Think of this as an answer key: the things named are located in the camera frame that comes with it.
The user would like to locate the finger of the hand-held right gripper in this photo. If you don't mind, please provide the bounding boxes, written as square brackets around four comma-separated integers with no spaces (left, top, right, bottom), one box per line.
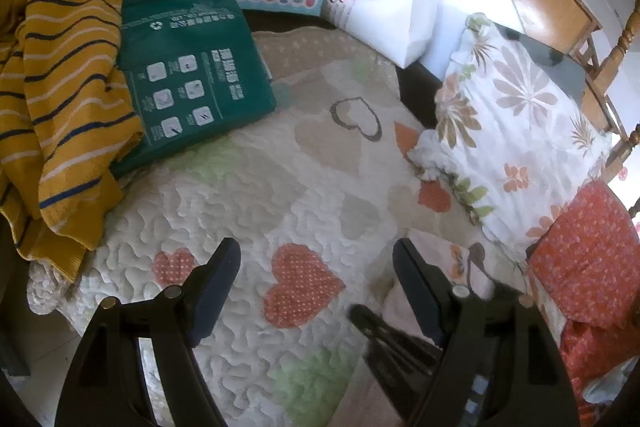
[348,304,443,409]

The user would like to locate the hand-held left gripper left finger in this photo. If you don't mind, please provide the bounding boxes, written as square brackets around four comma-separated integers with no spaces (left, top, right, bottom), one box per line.
[54,237,242,427]

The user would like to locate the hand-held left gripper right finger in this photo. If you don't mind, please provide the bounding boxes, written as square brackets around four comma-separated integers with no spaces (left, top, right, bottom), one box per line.
[392,238,581,427]

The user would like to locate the white towel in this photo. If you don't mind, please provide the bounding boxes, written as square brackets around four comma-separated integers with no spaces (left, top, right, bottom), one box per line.
[395,227,506,308]

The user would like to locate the quilted heart print blanket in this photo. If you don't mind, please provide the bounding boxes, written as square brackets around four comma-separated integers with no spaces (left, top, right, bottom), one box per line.
[27,27,566,427]

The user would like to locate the orange floral cloth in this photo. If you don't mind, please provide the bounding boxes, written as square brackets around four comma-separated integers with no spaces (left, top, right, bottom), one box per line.
[525,181,640,408]

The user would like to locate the floral white pillow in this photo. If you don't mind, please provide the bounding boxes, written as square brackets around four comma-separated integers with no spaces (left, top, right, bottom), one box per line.
[407,13,613,264]

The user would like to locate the grey white cloth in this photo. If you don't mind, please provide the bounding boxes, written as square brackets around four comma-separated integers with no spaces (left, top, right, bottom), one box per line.
[584,357,640,405]

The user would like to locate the yellow striped garment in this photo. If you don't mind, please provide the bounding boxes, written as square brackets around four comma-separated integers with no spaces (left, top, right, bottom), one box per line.
[0,0,146,283]

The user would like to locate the green printed bag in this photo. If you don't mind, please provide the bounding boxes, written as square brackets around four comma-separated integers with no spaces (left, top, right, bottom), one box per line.
[107,0,278,175]

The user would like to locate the dark flat panel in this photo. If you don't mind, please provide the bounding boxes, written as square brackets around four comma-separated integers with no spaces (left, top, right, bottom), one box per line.
[492,21,593,100]

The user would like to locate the wooden chair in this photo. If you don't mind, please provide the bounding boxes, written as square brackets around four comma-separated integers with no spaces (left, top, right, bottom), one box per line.
[527,0,640,220]

